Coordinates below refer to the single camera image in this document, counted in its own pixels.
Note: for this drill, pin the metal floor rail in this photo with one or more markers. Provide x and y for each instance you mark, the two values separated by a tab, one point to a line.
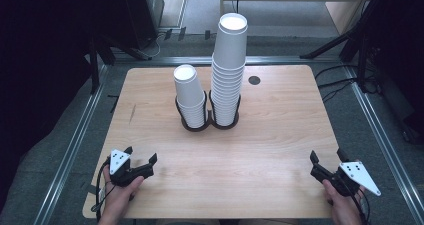
380	133
71	151

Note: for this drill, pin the person's right hand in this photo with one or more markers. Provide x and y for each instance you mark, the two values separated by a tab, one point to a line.
345	211

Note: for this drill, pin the dark curtain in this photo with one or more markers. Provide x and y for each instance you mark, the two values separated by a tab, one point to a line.
40	68

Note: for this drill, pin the grey tape piece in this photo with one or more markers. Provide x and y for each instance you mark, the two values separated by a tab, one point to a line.
90	188

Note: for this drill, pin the black cabinet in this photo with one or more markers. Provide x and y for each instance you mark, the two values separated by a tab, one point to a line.
140	15

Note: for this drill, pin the person's left hand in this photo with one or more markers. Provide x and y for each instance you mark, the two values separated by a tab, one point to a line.
116	201

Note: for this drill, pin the black double cup holder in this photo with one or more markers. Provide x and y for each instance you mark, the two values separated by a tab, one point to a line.
210	118

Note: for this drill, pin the tall stack of paper cups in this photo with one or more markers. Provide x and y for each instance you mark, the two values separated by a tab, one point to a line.
226	98

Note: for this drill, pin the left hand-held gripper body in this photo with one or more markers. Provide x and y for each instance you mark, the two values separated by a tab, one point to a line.
120	171

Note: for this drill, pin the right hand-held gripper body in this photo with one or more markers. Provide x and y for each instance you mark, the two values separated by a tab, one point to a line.
346	181

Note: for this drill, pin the black tripod stand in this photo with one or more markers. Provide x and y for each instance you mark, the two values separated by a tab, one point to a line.
328	45
94	71

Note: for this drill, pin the short stack of paper cups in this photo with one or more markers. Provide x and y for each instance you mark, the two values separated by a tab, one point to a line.
188	88

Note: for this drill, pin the dark round table grommet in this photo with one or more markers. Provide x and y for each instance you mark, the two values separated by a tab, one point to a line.
254	80

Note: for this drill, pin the beige desk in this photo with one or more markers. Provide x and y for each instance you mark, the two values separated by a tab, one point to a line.
343	15

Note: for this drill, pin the black floor tape strip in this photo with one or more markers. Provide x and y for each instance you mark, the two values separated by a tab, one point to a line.
182	33
167	34
207	35

